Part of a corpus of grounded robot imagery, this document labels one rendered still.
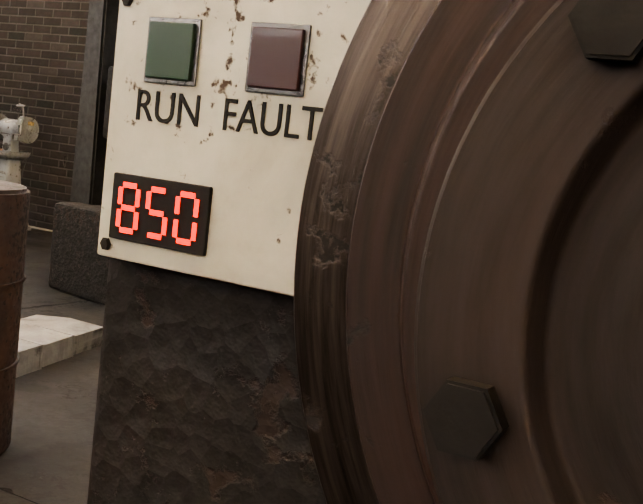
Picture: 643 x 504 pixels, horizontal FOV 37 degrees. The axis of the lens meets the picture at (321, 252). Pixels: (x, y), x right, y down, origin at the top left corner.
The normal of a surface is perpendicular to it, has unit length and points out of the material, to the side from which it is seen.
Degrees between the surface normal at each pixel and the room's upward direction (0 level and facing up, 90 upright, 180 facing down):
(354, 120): 90
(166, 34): 90
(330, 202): 90
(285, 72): 90
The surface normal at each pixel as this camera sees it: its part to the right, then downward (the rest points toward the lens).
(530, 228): -0.50, 0.05
